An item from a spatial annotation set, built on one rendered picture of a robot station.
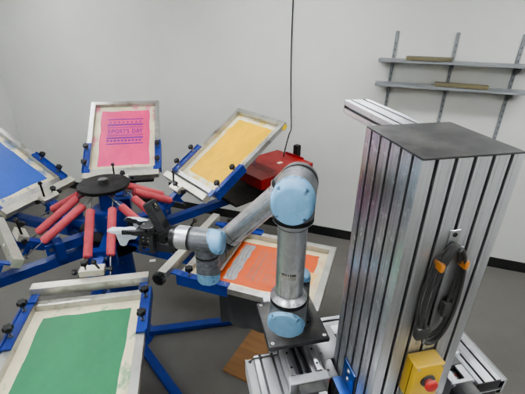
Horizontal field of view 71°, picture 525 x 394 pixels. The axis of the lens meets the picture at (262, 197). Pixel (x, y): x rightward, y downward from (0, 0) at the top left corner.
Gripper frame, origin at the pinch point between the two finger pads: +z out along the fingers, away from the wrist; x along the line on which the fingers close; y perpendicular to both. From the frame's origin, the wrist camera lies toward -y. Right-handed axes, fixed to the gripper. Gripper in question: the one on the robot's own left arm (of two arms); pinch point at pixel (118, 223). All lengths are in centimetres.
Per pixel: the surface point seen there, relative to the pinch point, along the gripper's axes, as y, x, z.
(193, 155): 19, 179, 46
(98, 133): 7, 184, 134
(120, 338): 69, 25, 21
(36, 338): 70, 17, 58
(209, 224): 48, 114, 10
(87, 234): 44, 72, 68
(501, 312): 141, 210, -221
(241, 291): 61, 62, -25
